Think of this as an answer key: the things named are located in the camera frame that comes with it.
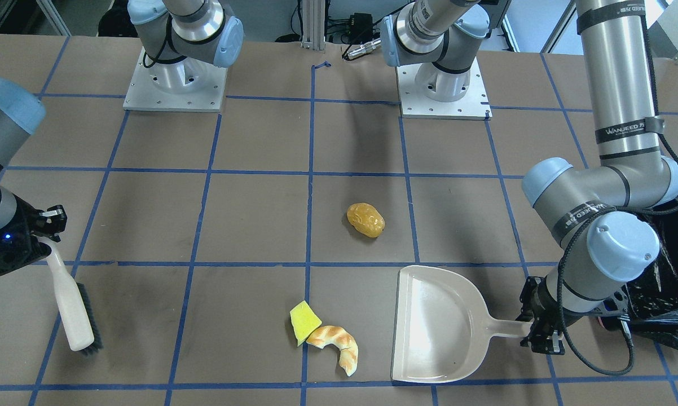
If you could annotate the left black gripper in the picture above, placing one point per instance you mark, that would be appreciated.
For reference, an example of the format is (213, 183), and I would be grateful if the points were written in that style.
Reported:
(537, 304)

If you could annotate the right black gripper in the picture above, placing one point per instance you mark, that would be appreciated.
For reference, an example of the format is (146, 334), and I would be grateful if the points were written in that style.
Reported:
(27, 229)

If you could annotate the beige plastic dustpan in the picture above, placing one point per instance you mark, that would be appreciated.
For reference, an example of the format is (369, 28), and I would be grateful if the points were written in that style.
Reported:
(443, 327)

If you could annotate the white hand brush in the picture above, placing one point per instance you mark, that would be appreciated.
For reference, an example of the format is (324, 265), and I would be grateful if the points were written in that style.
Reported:
(73, 305)

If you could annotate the twisted bread piece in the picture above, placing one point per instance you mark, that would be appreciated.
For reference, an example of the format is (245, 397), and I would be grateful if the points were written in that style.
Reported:
(348, 348)

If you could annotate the yellow sponge piece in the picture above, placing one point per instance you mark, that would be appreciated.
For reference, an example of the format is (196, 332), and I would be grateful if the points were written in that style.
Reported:
(304, 322)

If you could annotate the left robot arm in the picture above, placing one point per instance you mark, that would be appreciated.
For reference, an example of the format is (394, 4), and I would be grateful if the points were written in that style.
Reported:
(591, 213)

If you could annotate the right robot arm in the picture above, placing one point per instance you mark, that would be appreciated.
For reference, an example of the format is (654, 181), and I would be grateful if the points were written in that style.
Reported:
(187, 47)

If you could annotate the pink bin with black bag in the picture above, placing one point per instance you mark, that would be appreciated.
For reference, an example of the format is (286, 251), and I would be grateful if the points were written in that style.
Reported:
(651, 300)

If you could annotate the round golden bread roll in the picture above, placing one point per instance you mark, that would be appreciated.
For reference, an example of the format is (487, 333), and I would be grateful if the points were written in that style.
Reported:
(366, 219)

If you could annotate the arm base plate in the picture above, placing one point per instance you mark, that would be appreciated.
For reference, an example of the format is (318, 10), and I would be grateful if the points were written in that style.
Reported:
(429, 93)
(186, 86)

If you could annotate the aluminium frame post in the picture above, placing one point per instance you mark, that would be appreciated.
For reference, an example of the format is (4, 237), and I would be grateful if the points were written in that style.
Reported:
(313, 25)

